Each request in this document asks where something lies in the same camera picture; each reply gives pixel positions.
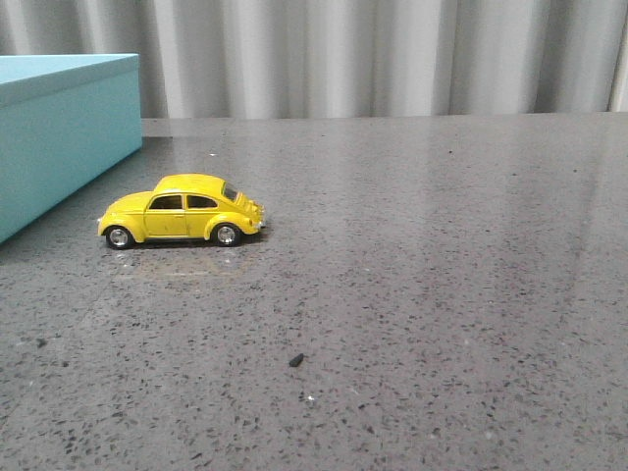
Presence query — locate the small black debris piece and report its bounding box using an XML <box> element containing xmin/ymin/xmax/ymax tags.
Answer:
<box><xmin>288</xmin><ymin>353</ymin><xmax>304</xmax><ymax>367</ymax></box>

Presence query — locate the light blue box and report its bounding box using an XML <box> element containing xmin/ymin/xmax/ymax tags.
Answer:
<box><xmin>1</xmin><ymin>54</ymin><xmax>142</xmax><ymax>239</ymax></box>

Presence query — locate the white pleated curtain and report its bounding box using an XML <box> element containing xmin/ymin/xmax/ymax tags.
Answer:
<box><xmin>1</xmin><ymin>1</ymin><xmax>627</xmax><ymax>119</ymax></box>

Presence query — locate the yellow toy beetle car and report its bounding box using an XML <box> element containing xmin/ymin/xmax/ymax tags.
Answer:
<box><xmin>97</xmin><ymin>174</ymin><xmax>265</xmax><ymax>249</ymax></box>

